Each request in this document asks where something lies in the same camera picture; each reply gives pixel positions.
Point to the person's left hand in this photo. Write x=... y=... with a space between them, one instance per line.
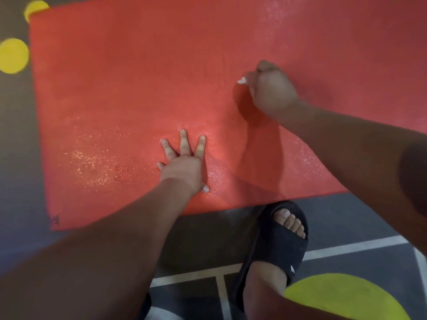
x=181 y=169

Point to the person's right hand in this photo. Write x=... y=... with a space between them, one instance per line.
x=272 y=89

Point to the person's left thumb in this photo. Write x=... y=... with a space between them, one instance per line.
x=205 y=188

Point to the person's left little finger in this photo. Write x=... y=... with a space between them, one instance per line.
x=160 y=165

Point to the person's left middle finger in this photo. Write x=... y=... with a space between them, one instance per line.
x=183 y=141

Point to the person's right thumb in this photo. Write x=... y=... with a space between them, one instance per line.
x=246 y=81

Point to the red foam mat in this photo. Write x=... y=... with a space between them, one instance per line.
x=133 y=79

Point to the person's left forearm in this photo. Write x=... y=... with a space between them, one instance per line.
x=100 y=256

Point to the person's right forearm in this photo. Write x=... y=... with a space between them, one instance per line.
x=360 y=156

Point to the black slide sandal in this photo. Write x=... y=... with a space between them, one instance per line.
x=273 y=246

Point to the person's foot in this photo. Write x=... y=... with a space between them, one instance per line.
x=263 y=289

